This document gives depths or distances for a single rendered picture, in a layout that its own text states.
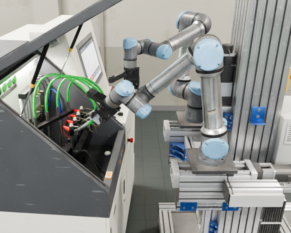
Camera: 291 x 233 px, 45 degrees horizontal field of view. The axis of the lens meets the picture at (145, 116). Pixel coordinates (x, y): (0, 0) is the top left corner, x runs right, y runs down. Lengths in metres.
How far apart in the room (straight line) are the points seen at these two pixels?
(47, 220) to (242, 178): 1.01
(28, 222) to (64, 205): 0.23
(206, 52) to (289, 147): 0.84
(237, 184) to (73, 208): 0.82
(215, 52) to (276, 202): 0.82
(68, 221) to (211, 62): 1.05
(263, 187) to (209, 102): 0.56
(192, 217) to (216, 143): 1.26
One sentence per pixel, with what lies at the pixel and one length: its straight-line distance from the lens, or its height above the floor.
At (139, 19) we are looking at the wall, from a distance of 4.60.
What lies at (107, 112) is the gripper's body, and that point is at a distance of 1.69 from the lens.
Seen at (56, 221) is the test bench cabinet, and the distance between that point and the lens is 1.89.
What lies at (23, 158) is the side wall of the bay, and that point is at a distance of 1.72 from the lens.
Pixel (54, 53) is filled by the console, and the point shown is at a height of 1.42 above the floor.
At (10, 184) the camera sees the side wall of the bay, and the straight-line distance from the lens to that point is 1.83.
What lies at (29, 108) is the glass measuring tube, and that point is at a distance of 2.06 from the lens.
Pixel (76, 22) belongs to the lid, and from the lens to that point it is 1.39.
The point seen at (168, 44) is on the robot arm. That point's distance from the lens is 1.86.
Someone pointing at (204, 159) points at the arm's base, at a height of 1.06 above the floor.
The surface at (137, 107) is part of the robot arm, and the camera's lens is 1.55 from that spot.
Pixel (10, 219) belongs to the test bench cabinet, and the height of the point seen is 0.74.
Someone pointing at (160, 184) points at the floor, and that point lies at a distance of 3.39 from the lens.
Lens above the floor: 1.97
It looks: 24 degrees down
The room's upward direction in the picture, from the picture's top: 1 degrees clockwise
